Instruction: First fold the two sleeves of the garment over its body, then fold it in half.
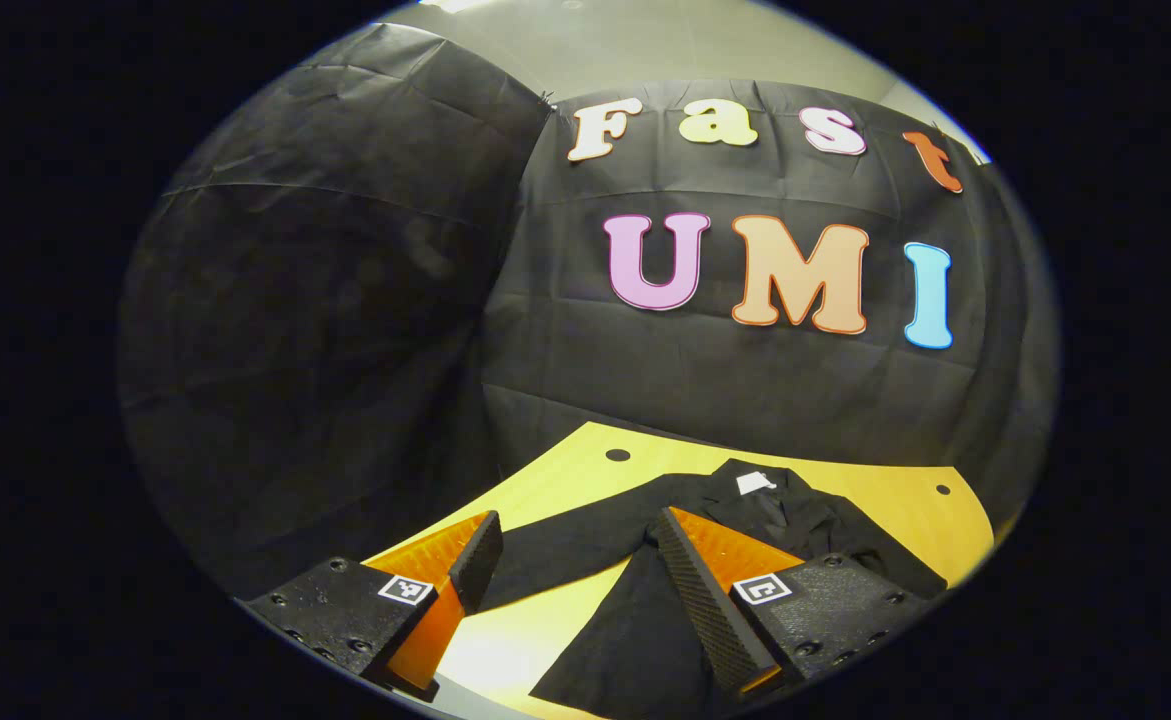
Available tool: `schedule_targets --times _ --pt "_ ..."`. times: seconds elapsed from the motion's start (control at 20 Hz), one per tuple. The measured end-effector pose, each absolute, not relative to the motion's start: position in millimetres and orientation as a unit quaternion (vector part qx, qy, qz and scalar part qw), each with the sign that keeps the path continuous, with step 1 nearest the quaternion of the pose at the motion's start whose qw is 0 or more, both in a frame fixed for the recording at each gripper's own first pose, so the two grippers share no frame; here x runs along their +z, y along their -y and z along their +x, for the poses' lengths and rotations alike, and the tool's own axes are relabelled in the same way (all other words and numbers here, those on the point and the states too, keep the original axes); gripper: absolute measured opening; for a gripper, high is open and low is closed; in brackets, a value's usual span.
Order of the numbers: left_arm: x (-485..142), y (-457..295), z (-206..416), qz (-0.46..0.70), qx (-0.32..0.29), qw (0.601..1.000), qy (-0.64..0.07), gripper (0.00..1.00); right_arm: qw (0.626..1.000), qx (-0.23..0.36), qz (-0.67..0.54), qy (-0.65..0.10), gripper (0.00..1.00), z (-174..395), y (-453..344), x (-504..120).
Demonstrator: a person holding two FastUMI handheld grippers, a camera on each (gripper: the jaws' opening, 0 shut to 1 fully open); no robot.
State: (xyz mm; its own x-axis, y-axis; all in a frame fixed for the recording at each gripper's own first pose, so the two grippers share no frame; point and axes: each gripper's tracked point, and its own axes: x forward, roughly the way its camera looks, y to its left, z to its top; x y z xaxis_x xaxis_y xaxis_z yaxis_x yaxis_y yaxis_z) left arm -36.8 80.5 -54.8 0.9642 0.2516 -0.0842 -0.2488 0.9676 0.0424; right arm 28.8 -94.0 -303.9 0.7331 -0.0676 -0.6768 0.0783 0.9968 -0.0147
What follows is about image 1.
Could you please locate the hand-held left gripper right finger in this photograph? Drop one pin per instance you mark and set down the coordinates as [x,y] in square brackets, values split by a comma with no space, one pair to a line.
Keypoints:
[710,610]

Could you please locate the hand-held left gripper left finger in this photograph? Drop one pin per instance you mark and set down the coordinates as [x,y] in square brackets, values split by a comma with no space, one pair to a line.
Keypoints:
[345,615]

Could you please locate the black coat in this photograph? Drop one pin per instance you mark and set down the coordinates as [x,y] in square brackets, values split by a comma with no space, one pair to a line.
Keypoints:
[625,640]

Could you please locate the black backdrop cloth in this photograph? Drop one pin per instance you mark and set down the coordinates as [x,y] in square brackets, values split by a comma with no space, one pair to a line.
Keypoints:
[345,350]

